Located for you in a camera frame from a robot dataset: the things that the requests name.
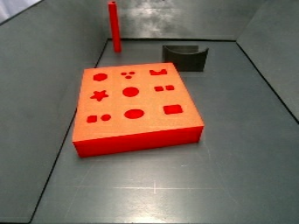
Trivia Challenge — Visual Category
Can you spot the long red arch peg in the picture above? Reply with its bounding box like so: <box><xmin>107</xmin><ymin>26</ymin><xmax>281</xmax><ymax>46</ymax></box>
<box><xmin>107</xmin><ymin>1</ymin><xmax>122</xmax><ymax>53</ymax></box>

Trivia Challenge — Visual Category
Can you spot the orange shape sorter board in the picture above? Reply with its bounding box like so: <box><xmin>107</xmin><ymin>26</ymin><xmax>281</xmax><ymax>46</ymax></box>
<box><xmin>73</xmin><ymin>63</ymin><xmax>205</xmax><ymax>158</ymax></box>

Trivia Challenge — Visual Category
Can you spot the black curved holder bracket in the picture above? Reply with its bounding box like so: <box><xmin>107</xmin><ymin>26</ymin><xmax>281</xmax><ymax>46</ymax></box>
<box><xmin>163</xmin><ymin>45</ymin><xmax>210</xmax><ymax>72</ymax></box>

